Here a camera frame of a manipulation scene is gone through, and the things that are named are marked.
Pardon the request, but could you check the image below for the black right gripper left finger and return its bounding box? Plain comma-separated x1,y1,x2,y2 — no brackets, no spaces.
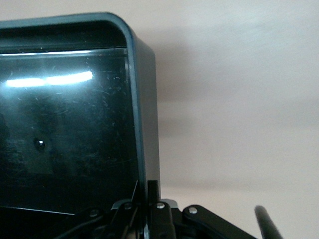
109,179,141,239

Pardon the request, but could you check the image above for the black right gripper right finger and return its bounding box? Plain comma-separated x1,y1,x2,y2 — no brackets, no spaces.
148,180,175,239

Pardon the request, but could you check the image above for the black plastic box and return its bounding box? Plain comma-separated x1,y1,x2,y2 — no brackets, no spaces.
0,12,160,239

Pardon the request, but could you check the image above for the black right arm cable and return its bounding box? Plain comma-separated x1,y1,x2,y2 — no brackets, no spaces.
254,205,284,239

